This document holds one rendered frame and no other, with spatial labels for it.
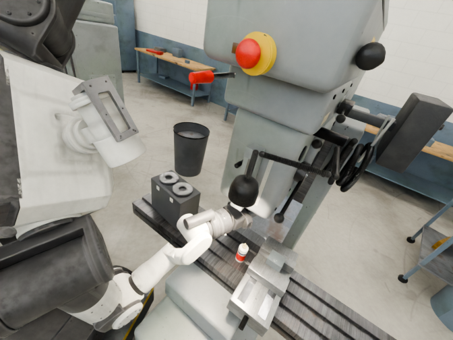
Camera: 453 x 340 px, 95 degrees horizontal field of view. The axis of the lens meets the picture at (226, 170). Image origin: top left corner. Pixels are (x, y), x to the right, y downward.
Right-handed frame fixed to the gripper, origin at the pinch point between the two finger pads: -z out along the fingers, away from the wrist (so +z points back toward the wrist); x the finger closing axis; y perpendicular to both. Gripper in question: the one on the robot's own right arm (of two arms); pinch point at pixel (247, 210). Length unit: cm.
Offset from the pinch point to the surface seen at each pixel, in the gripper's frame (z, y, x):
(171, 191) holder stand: 16.7, 9.1, 30.4
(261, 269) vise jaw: 1.1, 16.7, -15.6
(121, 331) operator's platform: 47, 84, 17
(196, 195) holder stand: 7.8, 9.2, 23.6
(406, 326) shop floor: -147, 122, -91
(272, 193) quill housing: 6.0, -19.2, -10.5
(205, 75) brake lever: 26, -47, 1
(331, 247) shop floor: -160, 122, -10
